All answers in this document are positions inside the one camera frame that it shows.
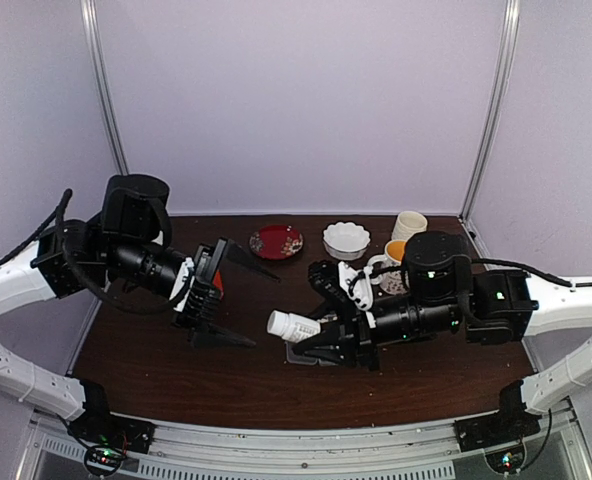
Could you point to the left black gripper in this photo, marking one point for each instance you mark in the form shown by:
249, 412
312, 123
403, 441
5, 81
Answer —
201, 334

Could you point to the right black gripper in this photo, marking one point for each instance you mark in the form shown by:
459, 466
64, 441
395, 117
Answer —
351, 329

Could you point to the clear plastic pill organizer box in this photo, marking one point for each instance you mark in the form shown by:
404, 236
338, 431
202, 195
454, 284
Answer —
292, 358

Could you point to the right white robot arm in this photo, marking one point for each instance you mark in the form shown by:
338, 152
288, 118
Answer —
438, 287

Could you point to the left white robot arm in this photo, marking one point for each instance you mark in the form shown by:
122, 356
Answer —
123, 256

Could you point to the orange capped pill bottle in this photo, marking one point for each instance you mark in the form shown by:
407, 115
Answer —
217, 281

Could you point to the red floral plate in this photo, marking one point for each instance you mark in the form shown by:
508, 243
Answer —
276, 242

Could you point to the yellow interior patterned mug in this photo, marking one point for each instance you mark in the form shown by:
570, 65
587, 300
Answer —
391, 265

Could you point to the white scalloped bowl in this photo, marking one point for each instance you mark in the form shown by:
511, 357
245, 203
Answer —
346, 241

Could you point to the cream ribbed mug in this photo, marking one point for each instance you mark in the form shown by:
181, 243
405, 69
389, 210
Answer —
407, 224

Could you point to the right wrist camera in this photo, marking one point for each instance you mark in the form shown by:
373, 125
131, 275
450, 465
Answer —
357, 285

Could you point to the front aluminium rail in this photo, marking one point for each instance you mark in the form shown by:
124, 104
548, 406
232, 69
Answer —
427, 450

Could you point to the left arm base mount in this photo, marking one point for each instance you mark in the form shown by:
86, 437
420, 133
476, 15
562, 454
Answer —
108, 442

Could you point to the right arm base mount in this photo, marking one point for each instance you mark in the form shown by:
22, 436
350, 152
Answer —
501, 438

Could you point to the left aluminium frame post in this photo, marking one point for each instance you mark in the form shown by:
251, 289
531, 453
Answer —
89, 14

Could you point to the aluminium frame post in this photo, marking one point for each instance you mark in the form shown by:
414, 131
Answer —
503, 69
89, 14

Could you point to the right aluminium frame post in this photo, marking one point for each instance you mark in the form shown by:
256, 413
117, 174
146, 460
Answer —
503, 69

